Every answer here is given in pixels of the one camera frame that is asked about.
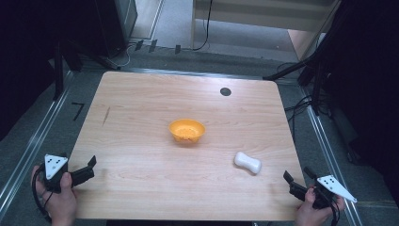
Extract person's left hand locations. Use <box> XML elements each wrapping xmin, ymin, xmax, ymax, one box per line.
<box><xmin>30</xmin><ymin>165</ymin><xmax>78</xmax><ymax>226</ymax></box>

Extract aluminium floor rail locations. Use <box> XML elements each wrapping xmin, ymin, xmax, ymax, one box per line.
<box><xmin>300</xmin><ymin>86</ymin><xmax>365</xmax><ymax>226</ymax></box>
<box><xmin>0</xmin><ymin>71</ymin><xmax>75</xmax><ymax>218</ymax></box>

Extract orange bowl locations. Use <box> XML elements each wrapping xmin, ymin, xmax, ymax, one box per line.
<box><xmin>168</xmin><ymin>118</ymin><xmax>207</xmax><ymax>144</ymax></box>

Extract person's right hand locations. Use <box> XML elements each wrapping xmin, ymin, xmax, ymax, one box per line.
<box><xmin>294</xmin><ymin>186</ymin><xmax>346</xmax><ymax>226</ymax></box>

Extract white shelf unit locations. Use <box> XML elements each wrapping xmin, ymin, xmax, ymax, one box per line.
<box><xmin>189</xmin><ymin>0</ymin><xmax>343</xmax><ymax>61</ymax></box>

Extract black floor cables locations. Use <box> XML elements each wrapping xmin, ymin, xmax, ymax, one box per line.
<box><xmin>283</xmin><ymin>61</ymin><xmax>333</xmax><ymax>136</ymax></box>

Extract white soap bar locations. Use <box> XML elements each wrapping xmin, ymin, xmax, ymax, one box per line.
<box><xmin>233</xmin><ymin>151</ymin><xmax>263</xmax><ymax>175</ymax></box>

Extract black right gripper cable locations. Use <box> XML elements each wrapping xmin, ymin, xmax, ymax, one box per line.
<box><xmin>326</xmin><ymin>199</ymin><xmax>343</xmax><ymax>226</ymax></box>

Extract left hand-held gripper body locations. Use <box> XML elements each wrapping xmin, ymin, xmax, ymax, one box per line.
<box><xmin>42</xmin><ymin>153</ymin><xmax>75</xmax><ymax>194</ymax></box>

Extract black cabinet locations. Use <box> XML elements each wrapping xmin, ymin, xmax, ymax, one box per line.
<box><xmin>92</xmin><ymin>0</ymin><xmax>139</xmax><ymax>58</ymax></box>

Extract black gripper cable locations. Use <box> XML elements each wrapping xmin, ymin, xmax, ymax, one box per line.
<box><xmin>326</xmin><ymin>199</ymin><xmax>343</xmax><ymax>226</ymax></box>
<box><xmin>30</xmin><ymin>163</ymin><xmax>55</xmax><ymax>224</ymax></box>

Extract white floor cable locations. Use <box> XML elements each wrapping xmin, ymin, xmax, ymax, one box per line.
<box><xmin>116</xmin><ymin>42</ymin><xmax>136</xmax><ymax>69</ymax></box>

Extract black hanging cable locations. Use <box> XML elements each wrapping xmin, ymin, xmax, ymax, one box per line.
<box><xmin>191</xmin><ymin>0</ymin><xmax>215</xmax><ymax>52</ymax></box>

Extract black metal stand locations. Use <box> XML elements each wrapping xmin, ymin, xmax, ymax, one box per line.
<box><xmin>263</xmin><ymin>46</ymin><xmax>333</xmax><ymax>117</ymax></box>
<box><xmin>51</xmin><ymin>37</ymin><xmax>83</xmax><ymax>102</ymax></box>

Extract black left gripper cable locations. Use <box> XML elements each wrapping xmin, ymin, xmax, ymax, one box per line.
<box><xmin>30</xmin><ymin>163</ymin><xmax>55</xmax><ymax>224</ymax></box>

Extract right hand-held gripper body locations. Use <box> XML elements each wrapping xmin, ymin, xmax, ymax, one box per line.
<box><xmin>289</xmin><ymin>174</ymin><xmax>359</xmax><ymax>211</ymax></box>

